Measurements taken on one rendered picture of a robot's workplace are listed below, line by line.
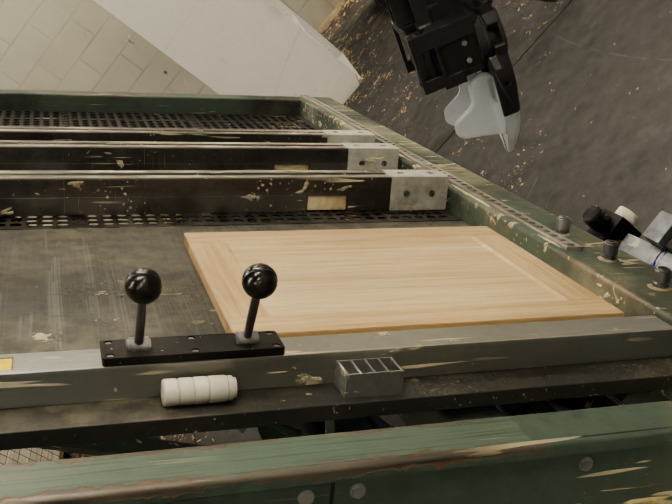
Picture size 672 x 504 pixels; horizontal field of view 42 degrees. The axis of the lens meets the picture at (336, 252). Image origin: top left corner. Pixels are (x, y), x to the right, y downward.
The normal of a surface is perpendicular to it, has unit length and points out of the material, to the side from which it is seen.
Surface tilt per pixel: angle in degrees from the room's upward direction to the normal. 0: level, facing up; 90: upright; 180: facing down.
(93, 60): 90
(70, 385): 90
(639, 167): 0
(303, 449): 55
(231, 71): 90
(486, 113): 92
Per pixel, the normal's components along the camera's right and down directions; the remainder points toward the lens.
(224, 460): 0.07, -0.95
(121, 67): 0.18, 0.45
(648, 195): -0.74, -0.52
